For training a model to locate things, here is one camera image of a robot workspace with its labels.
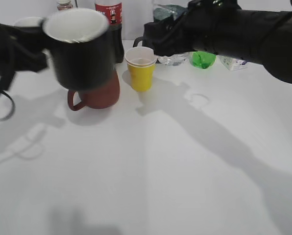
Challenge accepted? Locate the dark grey round mug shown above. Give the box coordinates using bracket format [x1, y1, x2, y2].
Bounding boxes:
[133, 36, 147, 47]

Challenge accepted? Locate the inner white paper cup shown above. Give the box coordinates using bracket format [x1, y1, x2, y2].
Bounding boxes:
[124, 47, 157, 67]

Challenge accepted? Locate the black conical mug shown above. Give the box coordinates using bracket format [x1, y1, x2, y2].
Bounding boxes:
[42, 8, 115, 92]

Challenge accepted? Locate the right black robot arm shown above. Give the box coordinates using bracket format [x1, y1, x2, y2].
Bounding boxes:
[144, 0, 292, 84]

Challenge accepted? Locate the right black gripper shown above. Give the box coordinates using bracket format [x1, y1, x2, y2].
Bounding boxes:
[144, 9, 205, 56]

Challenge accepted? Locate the white ceramic mug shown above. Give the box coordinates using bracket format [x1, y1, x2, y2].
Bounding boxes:
[13, 17, 43, 27]

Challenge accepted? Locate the yellow paper cup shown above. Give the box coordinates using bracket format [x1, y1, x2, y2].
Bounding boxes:
[127, 64, 155, 92]

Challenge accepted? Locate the green soda bottle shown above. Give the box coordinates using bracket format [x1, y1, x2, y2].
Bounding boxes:
[189, 51, 217, 69]

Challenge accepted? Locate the Nescafe coffee bottle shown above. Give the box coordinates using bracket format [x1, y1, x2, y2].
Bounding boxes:
[56, 0, 73, 11]

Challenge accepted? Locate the red ceramic mug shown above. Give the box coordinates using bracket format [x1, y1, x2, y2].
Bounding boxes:
[67, 70, 120, 111]

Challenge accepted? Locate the clear water bottle green label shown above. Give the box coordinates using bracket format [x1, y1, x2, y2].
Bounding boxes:
[152, 0, 189, 66]

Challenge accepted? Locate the cola bottle red label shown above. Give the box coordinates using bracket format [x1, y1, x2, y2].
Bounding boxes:
[95, 0, 124, 64]

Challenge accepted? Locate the white yogurt drink bottle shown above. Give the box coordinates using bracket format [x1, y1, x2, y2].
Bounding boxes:
[219, 56, 248, 71]

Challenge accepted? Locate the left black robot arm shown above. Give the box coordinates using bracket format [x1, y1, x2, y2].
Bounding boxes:
[0, 19, 48, 92]

